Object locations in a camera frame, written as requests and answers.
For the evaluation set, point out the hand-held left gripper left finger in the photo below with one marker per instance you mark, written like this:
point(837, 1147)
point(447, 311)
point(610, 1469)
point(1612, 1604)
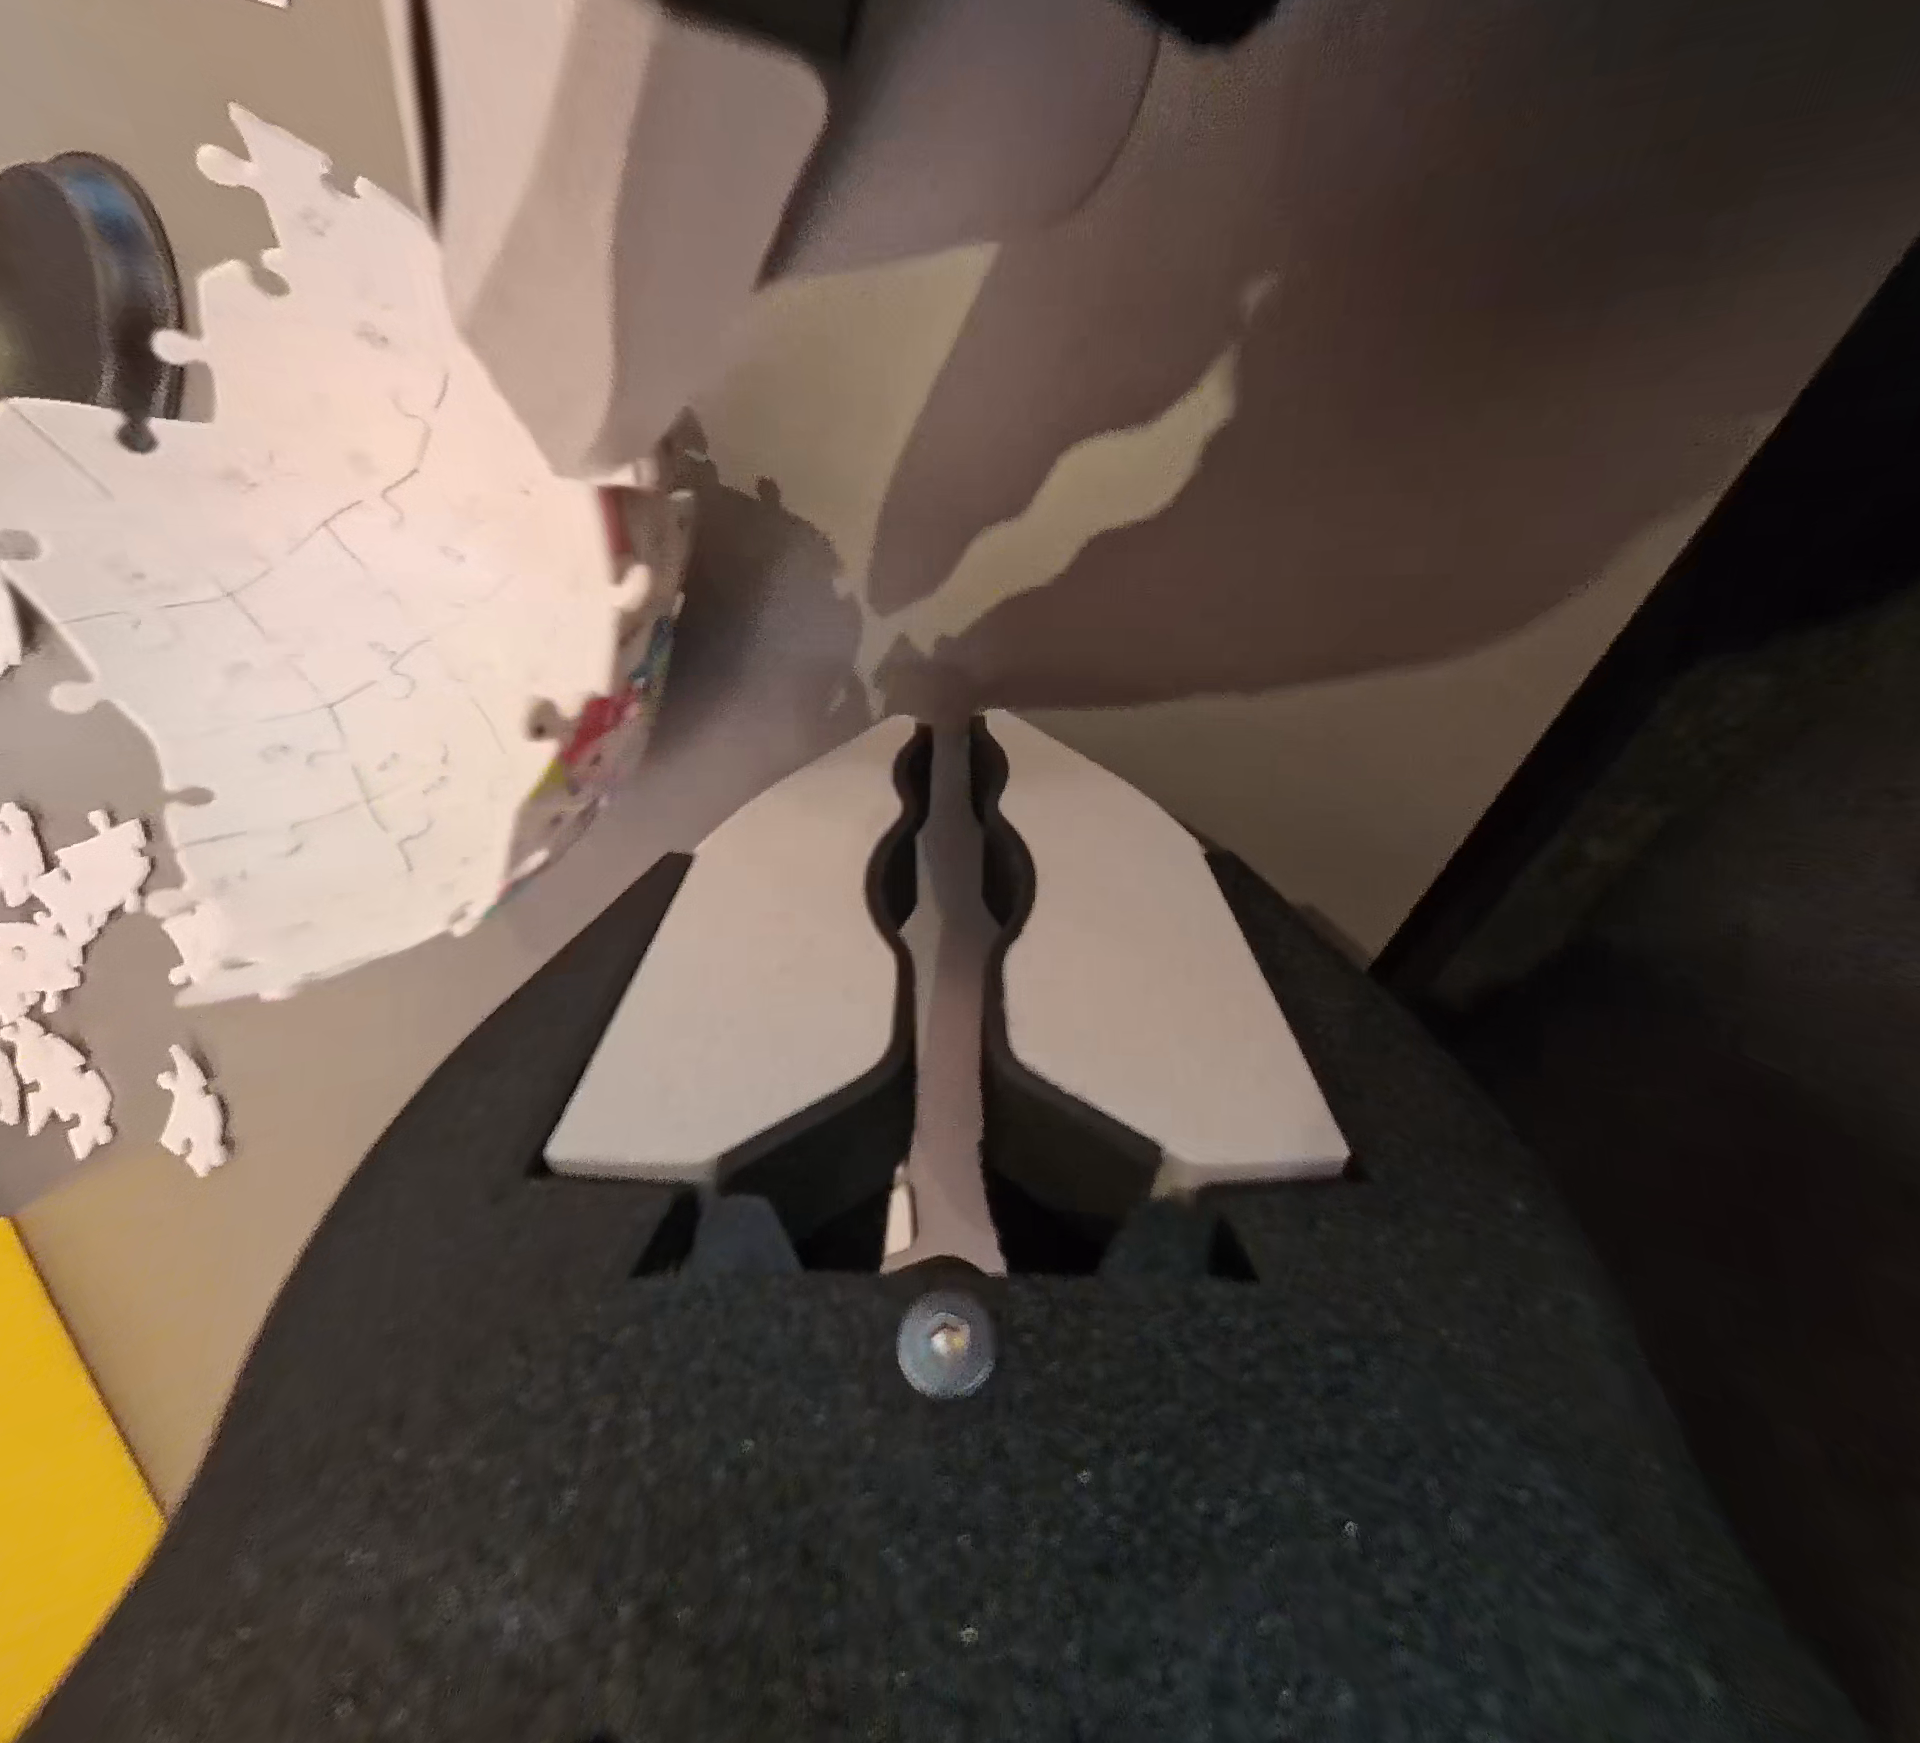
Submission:
point(751, 1009)

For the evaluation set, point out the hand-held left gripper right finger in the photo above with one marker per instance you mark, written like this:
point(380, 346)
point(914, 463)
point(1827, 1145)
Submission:
point(1169, 1009)

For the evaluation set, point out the white jigsaw puzzle piece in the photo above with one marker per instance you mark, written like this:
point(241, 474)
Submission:
point(949, 1023)

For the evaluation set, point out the partly built puzzle ball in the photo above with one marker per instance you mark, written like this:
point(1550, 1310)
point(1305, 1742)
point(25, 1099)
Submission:
point(300, 603)

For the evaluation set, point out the scatter of white puzzle pieces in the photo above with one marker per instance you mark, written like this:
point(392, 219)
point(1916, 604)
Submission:
point(75, 904)

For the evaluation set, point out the black round ball stand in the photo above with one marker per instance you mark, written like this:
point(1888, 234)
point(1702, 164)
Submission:
point(75, 274)

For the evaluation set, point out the yellow plastic bin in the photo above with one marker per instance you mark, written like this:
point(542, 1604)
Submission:
point(62, 1473)

